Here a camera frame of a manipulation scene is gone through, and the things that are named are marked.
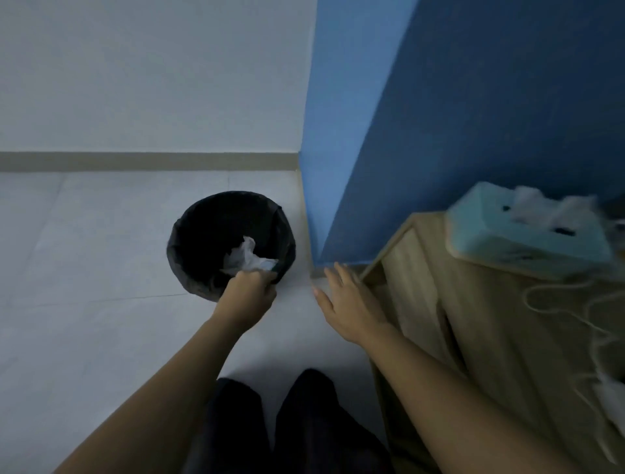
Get person's left hand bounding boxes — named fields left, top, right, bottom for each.
left=215, top=269, right=278, bottom=332

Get white cable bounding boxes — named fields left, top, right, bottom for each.
left=521, top=278, right=625, bottom=465

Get person's black trousers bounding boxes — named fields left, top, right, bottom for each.
left=182, top=369, right=395, bottom=474

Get light wooden cabinet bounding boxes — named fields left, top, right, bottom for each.
left=360, top=211, right=625, bottom=474

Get person's right forearm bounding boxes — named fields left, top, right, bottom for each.
left=357, top=322, right=584, bottom=474

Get person's left forearm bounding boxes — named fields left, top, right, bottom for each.
left=53, top=313, right=249, bottom=474

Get person's right hand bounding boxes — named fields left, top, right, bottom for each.
left=312, top=262, right=391, bottom=345

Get black trash bin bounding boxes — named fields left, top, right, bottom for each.
left=166, top=191, right=297, bottom=302

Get white tissue sheet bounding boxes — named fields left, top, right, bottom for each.
left=508, top=186, right=599, bottom=232

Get light blue tissue box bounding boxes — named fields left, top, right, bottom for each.
left=445, top=182, right=616, bottom=282

